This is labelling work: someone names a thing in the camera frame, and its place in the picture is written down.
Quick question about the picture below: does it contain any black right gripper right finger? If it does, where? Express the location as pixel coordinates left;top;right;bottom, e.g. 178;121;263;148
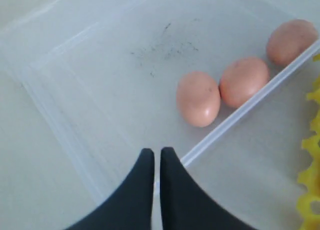
159;147;253;230

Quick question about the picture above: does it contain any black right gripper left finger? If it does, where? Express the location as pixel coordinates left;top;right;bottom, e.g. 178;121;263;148
68;148;155;230

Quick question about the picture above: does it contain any brown egg corner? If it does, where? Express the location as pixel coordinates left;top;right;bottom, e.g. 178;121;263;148
176;71;221;128

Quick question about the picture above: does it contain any yellow plastic egg tray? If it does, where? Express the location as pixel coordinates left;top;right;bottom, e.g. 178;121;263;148
296;53;320;230

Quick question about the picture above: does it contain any clear plastic container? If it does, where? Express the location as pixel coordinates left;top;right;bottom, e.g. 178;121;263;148
0;0;320;230

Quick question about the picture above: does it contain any brown egg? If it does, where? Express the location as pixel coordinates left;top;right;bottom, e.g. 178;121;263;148
266;19;319;67
219;57;270;108

